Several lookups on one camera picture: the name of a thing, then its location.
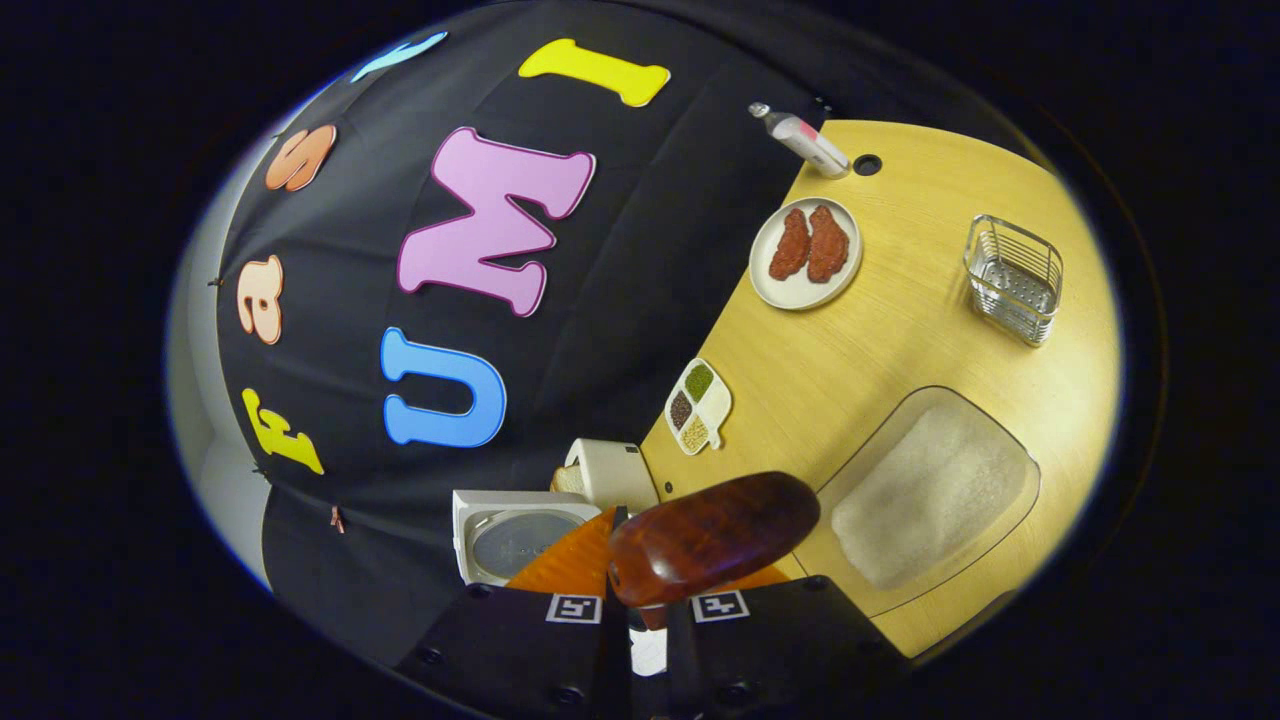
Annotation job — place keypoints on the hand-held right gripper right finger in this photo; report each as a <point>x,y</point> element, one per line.
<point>780,640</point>

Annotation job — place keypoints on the divided white dish with grains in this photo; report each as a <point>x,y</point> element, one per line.
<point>698,405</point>

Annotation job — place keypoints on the white rice cooker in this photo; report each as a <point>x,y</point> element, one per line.
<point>520,545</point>

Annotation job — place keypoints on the white toaster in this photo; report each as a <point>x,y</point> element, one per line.
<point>620,475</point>

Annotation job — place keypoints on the black table grommet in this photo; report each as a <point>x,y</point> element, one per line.
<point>868,164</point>

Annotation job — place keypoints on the clear bottle with pink label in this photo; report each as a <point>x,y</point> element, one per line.
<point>805,140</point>

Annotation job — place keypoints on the black backdrop cloth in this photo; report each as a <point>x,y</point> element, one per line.
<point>650,300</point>

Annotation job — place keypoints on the clear plastic tray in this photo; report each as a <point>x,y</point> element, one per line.
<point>850,470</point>

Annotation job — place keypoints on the toasted bread slice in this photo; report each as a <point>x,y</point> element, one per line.
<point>568,480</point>

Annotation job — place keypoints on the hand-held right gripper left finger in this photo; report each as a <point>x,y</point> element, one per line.
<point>500,640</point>

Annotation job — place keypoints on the brown wooden spoon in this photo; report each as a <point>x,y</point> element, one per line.
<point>710,540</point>

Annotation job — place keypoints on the round white plate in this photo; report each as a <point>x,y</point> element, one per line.
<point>800,293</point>

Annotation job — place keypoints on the red meat piece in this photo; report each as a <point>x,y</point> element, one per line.
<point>790,245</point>
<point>828,245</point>

